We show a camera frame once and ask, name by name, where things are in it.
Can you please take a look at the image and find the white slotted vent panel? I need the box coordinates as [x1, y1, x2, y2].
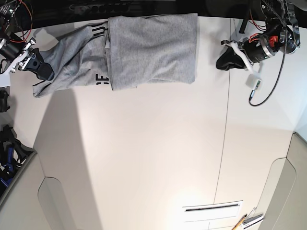
[182, 201, 243, 222]

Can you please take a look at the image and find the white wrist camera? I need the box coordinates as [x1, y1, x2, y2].
[0, 70, 11, 88]
[245, 74, 262, 91]

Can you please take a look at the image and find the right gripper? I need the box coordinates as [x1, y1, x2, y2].
[0, 37, 55, 81]

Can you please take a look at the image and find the blue and black tool pile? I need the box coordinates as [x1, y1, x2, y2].
[0, 125, 34, 189]

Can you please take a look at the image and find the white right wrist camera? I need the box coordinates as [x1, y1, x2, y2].
[0, 70, 11, 88]

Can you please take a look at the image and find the grey T-shirt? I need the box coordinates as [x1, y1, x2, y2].
[33, 13, 198, 98]

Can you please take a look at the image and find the black clamp at left edge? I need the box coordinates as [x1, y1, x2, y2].
[0, 88, 10, 113]

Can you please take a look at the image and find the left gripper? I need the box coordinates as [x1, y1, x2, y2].
[216, 37, 280, 72]

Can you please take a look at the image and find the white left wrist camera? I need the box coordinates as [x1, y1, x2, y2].
[245, 74, 262, 91]

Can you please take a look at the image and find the black camera cable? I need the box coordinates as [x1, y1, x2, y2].
[248, 14, 290, 106]

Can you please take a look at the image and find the black power strip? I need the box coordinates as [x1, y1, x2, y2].
[69, 2, 132, 15]

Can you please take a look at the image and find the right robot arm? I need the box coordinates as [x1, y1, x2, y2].
[0, 0, 55, 81]

